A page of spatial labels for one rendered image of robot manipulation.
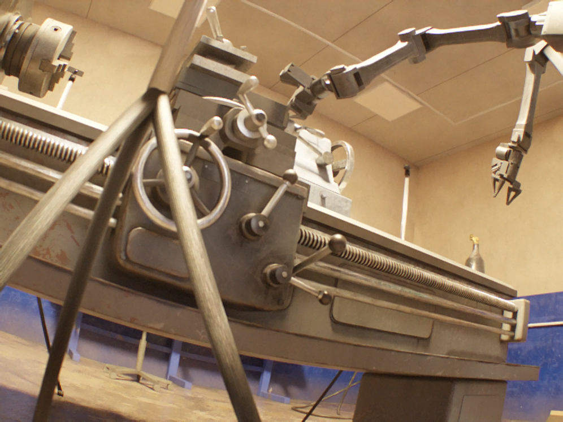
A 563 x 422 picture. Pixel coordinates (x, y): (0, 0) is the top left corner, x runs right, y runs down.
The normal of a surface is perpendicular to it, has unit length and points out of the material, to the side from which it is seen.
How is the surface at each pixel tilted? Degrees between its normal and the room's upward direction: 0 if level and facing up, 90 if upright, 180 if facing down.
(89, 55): 90
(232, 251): 90
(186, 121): 90
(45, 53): 112
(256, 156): 90
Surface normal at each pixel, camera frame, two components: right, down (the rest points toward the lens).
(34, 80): 0.06, 0.75
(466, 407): 0.49, -0.18
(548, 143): -0.85, -0.31
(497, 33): -0.76, 0.53
